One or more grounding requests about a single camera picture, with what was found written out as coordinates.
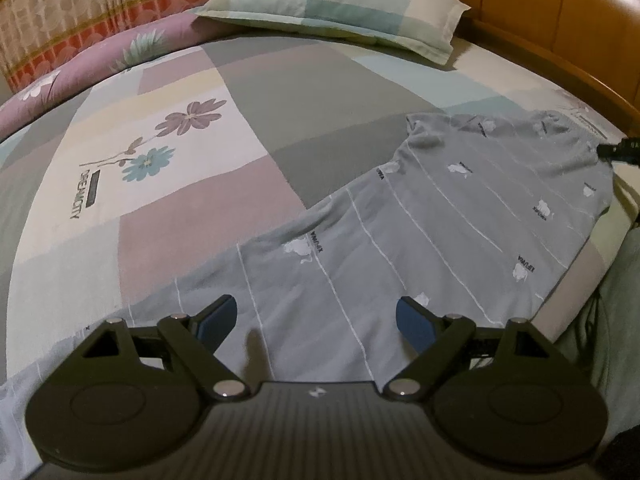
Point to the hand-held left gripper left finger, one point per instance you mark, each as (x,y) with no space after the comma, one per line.
(217,324)

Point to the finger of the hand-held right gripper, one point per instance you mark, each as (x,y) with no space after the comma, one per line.
(622,152)

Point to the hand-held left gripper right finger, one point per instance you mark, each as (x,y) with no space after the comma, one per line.
(415,325)

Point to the grey printed pants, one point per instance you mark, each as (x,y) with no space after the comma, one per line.
(450,220)

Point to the wooden headboard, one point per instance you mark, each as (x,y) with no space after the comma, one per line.
(550,5)

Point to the person's leg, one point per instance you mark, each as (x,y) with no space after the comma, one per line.
(610,320)

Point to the purple floral quilt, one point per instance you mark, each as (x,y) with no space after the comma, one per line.
(100,70)

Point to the pastel checked pillow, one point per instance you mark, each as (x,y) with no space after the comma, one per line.
(340,10)

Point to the patterned curtain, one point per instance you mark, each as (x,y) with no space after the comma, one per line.
(100,0)

